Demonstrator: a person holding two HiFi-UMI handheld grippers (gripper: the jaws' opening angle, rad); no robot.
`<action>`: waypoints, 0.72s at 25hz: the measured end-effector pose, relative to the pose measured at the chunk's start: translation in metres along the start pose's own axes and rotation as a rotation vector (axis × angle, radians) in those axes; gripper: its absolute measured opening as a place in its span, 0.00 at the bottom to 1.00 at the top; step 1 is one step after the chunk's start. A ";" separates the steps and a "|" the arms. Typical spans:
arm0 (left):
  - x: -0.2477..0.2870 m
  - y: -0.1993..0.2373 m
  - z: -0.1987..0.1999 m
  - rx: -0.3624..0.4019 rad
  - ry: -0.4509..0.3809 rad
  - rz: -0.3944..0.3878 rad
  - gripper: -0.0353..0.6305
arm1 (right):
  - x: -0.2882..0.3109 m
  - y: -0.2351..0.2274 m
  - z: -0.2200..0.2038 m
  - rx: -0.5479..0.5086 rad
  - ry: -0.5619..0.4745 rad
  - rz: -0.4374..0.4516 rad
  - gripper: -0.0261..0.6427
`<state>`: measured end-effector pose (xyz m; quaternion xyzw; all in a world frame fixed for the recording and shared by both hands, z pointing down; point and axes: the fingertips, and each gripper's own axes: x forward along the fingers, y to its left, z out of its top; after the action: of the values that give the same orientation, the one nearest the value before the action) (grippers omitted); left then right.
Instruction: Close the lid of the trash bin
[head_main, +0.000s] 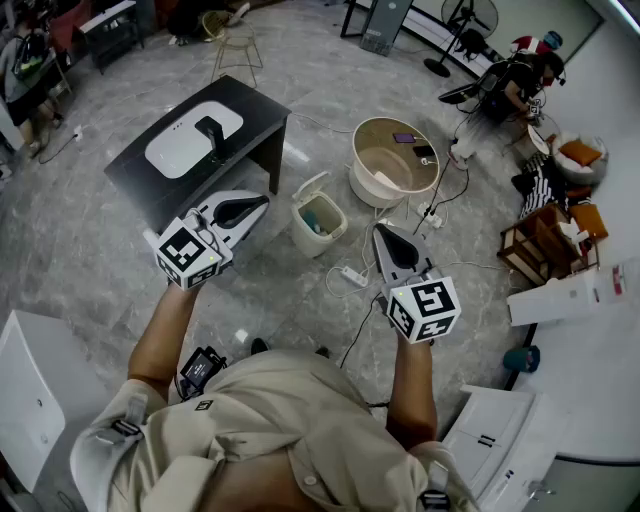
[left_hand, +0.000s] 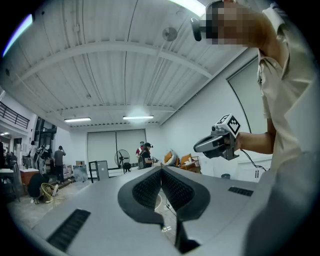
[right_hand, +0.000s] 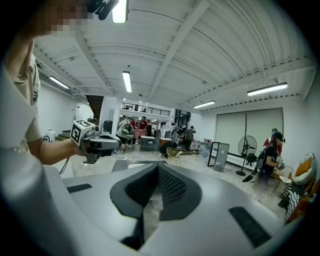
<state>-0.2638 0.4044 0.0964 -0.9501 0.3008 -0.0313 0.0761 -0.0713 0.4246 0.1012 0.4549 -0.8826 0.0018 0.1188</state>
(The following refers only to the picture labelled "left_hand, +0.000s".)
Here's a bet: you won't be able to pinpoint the grey marbled panel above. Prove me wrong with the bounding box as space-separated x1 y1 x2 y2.
72 164 89 183

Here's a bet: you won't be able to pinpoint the white power strip cable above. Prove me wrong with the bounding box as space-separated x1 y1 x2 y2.
154 191 177 221

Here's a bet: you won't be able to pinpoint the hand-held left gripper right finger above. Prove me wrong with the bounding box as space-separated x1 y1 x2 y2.
161 166 271 256

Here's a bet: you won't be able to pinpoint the person's head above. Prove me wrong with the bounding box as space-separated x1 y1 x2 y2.
204 0 267 52

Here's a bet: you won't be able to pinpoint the orange chair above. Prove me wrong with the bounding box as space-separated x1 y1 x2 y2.
164 149 180 167
179 153 201 174

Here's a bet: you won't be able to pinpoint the black balcony railing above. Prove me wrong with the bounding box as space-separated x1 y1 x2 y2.
0 101 31 130

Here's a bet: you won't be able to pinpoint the black standing fan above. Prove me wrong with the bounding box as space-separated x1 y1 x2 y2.
114 149 132 175

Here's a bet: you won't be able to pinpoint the person's right forearm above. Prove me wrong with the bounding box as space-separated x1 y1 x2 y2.
234 117 277 155

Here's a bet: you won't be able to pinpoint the person's beige shirt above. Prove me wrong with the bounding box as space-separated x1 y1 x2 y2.
256 2 320 172

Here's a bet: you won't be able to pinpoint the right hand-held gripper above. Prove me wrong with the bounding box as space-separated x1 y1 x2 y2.
193 113 242 161

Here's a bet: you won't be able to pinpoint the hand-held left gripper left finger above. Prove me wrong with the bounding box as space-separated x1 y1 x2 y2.
32 166 181 256

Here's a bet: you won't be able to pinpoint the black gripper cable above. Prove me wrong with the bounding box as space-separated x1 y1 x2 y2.
239 149 271 172

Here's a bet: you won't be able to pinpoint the white cabinet with black handles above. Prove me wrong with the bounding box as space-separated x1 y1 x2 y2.
237 158 274 183

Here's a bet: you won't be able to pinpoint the person's grey trousers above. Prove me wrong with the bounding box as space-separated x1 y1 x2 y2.
243 149 320 256

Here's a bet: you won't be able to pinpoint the black head-worn camera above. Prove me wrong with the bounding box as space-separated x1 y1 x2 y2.
189 16 204 42

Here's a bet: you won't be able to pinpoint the round ceiling fixture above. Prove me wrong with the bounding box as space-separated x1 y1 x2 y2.
162 26 179 42

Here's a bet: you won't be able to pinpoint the ceiling tube light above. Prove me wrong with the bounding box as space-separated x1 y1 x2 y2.
64 116 92 123
122 114 155 121

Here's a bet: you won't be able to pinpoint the black metal frame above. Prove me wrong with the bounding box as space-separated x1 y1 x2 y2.
88 159 110 184

